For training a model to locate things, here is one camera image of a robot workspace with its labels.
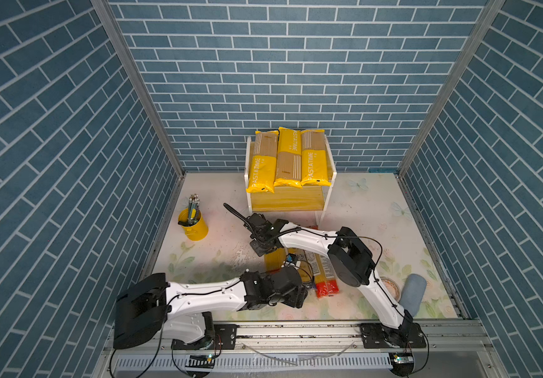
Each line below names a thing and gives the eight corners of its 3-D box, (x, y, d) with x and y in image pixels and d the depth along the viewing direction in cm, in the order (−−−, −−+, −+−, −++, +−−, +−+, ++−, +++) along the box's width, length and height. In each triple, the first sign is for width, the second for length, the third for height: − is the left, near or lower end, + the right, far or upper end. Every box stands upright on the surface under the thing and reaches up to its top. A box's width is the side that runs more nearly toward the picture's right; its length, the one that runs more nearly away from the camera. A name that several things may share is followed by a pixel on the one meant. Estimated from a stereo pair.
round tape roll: (395, 303, 83) (397, 301, 81) (379, 278, 89) (381, 276, 87) (402, 299, 84) (405, 298, 82) (386, 275, 89) (388, 273, 88)
